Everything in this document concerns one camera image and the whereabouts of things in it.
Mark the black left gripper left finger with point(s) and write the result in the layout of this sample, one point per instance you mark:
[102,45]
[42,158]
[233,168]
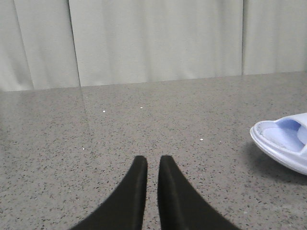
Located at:
[124,208]

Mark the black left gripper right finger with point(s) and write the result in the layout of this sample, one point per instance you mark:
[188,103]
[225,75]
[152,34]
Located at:
[180,205]

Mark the light blue slipper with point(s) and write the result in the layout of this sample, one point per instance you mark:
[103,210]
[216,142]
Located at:
[284,140]

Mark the grey-white curtain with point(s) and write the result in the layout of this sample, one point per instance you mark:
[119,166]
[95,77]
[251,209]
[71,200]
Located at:
[71,43]

